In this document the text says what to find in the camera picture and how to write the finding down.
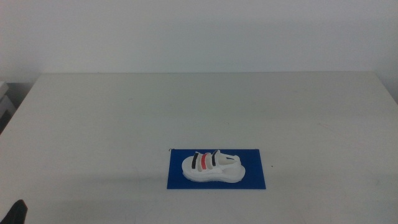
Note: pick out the blue rectangular mat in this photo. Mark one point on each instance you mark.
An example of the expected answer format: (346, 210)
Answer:
(253, 174)

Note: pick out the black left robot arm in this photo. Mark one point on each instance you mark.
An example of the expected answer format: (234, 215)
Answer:
(15, 214)

